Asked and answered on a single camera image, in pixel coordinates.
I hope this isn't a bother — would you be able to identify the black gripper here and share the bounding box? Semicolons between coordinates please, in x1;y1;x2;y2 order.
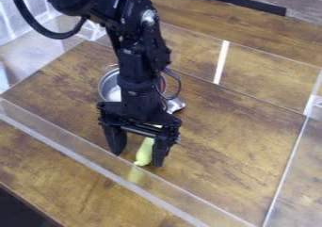
96;76;183;169

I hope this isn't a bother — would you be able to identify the green handled metal spoon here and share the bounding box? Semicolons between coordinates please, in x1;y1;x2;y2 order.
132;93;187;168

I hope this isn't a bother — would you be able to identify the small silver metal pot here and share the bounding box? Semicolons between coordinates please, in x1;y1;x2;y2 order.
98;64;162;103

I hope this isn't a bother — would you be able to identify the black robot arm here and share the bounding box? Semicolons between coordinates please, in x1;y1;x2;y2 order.
48;0;182;167

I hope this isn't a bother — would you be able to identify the white red mushroom toy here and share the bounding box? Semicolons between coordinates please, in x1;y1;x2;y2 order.
159;76;167;94

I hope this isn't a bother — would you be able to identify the black strip on table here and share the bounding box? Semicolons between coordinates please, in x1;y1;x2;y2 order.
215;0;287;16

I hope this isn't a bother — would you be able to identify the clear acrylic enclosure wall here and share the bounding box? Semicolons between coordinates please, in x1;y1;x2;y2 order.
0;98;255;227

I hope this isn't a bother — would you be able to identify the clear acrylic bracket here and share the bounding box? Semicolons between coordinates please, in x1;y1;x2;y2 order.
76;21;106;41

